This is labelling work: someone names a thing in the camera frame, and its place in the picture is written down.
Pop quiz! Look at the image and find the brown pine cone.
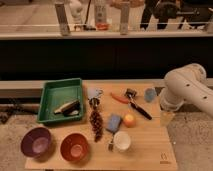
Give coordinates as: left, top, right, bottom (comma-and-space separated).
89, 111, 103, 142

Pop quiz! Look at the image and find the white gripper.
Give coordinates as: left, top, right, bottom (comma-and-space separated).
160, 97, 176, 127

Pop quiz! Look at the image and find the white plastic cup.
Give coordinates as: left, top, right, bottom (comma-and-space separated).
114, 131, 131, 152

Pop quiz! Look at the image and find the purple bowl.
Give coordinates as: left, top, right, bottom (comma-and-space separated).
20, 127, 52, 158

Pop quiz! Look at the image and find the small metal clip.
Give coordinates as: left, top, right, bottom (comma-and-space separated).
108, 137, 114, 151

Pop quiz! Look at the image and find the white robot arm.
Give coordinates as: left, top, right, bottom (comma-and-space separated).
159, 63, 213, 127

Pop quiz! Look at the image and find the orange carrot toy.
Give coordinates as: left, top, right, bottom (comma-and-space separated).
110, 93, 129, 104

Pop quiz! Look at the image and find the green plastic tray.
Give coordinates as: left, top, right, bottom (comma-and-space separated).
37, 78, 84, 124

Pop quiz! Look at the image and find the black handled brush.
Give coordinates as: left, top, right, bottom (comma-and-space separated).
125, 88, 152, 120

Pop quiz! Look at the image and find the blue sponge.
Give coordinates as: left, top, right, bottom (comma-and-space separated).
106, 114, 122, 133

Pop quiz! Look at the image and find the orange bowl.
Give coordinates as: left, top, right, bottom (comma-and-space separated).
60, 133, 89, 162

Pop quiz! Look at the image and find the blue cloth piece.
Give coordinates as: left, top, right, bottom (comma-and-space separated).
144, 88, 157, 103

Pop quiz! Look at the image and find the orange ball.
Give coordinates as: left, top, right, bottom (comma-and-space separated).
123, 114, 136, 128

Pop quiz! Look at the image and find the eggplant toy in tray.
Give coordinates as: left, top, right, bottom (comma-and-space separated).
54, 100, 80, 116

